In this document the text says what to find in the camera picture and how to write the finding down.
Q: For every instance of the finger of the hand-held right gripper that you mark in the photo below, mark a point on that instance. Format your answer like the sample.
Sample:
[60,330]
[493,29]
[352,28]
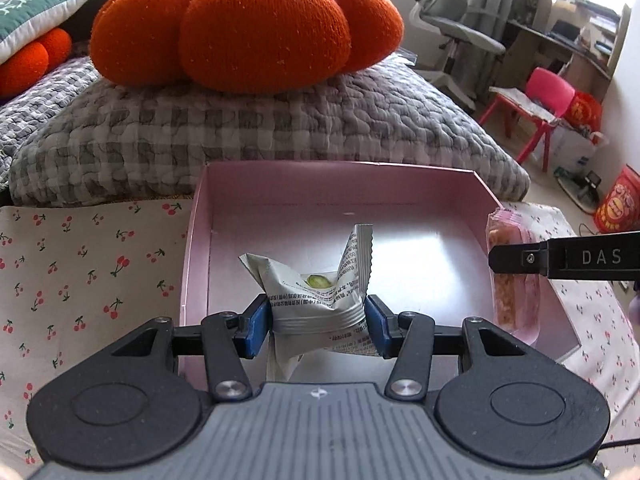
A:
[517,258]

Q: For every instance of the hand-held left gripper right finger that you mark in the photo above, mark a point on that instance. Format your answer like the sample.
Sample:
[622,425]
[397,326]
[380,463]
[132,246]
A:
[377,327]

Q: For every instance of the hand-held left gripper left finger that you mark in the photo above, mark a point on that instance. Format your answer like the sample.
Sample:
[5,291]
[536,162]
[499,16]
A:
[257,325]

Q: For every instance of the pink snack bar packet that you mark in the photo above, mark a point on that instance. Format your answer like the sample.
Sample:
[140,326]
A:
[510,300]

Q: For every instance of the white grey snack packet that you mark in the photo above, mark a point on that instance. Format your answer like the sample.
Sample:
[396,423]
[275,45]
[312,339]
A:
[310,305]

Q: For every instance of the pink cardboard box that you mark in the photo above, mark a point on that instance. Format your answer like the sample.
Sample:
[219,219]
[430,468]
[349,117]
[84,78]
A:
[300,230]

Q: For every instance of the red snack bag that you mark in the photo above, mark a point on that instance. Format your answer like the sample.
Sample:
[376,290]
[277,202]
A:
[620,202]

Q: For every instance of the black floor device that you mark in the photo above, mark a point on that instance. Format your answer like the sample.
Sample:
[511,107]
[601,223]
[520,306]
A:
[582,185]

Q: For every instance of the white cardboard box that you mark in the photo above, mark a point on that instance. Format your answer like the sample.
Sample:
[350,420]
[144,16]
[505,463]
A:
[570,152]

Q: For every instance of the red gift bag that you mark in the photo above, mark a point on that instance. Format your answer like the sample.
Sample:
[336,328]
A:
[585,110]

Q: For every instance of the newspaper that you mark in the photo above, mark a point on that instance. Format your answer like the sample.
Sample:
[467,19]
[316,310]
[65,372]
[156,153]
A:
[520,100]

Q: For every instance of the pink plastic chair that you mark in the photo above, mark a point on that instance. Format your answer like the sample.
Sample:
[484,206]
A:
[550,90]

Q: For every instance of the cherry print sheet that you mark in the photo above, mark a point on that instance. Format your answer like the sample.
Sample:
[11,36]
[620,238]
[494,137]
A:
[90,270]

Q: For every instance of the grey checkered quilt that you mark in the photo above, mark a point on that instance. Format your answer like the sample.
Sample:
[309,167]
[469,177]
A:
[280,125]

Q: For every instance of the wooden desk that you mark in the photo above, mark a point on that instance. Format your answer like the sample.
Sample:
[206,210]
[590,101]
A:
[560,47]

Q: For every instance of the grey office chair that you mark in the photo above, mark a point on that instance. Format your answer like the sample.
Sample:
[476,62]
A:
[450,25]

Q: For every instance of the large orange pumpkin cushion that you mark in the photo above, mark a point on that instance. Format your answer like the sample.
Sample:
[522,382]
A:
[250,25]

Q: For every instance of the grey checkered pillow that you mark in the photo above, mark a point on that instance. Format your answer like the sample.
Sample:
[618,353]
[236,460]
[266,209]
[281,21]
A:
[35,110]

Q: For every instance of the small orange cushion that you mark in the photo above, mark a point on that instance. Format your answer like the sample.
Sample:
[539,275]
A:
[25,62]

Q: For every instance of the green snowflake pillow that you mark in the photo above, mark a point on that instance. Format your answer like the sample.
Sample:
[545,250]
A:
[35,10]

